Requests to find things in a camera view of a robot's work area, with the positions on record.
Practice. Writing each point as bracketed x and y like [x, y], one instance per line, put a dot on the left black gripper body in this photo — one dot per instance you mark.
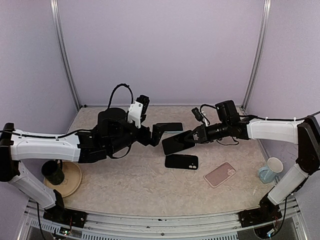
[144, 139]

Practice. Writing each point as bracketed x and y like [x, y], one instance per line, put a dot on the dark green mug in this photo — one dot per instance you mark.
[52, 170]

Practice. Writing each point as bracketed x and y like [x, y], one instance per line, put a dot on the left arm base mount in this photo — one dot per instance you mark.
[66, 216]

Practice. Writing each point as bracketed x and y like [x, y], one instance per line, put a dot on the black phone silver edge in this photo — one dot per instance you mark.
[176, 143]

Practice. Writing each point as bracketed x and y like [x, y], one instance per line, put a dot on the right aluminium frame post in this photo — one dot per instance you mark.
[258, 54]

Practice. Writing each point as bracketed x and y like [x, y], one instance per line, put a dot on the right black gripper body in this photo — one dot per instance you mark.
[204, 133]

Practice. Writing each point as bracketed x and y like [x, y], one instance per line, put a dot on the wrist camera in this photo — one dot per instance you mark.
[200, 116]
[136, 112]

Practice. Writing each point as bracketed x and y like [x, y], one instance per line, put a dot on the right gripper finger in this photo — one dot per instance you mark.
[188, 141]
[189, 134]

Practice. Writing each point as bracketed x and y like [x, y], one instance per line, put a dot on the light blue phone case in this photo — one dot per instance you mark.
[175, 131]

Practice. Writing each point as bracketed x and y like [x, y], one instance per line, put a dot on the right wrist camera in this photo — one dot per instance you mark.
[200, 116]

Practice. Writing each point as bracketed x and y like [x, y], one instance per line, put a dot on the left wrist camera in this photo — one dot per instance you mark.
[136, 112]

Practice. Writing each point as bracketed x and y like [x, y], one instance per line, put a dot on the black phone case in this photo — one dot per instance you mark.
[181, 161]

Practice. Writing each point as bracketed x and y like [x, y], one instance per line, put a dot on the left aluminium frame post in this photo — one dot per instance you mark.
[54, 4]

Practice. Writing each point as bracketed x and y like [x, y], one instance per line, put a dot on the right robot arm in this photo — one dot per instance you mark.
[279, 137]

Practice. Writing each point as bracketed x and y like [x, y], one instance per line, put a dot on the front aluminium rail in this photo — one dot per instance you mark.
[107, 226]

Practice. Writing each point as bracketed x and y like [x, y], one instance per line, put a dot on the light blue mug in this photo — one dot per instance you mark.
[268, 172]

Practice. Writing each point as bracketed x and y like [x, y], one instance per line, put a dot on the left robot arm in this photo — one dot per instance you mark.
[115, 130]

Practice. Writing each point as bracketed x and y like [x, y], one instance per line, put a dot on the pink phone case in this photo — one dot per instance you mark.
[220, 174]

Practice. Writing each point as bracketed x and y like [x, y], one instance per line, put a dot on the beige round plate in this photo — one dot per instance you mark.
[72, 179]

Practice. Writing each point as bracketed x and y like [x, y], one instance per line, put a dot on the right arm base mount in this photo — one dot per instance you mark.
[258, 216]

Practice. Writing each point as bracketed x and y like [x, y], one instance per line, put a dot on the aluminium frame post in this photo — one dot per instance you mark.
[54, 4]
[258, 54]

